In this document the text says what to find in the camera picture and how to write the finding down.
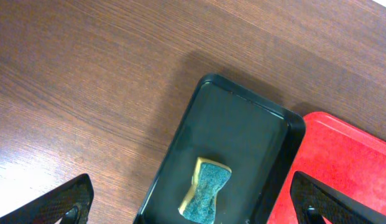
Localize black plastic tray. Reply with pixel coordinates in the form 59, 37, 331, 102
134, 74, 306, 223

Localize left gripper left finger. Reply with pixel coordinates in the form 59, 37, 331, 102
0, 174, 94, 224

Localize green yellow sponge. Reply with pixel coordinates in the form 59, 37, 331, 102
178, 157, 232, 224

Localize red plastic tray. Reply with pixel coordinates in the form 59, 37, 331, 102
268, 112, 386, 223

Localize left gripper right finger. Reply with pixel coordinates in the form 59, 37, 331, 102
290, 171, 386, 224

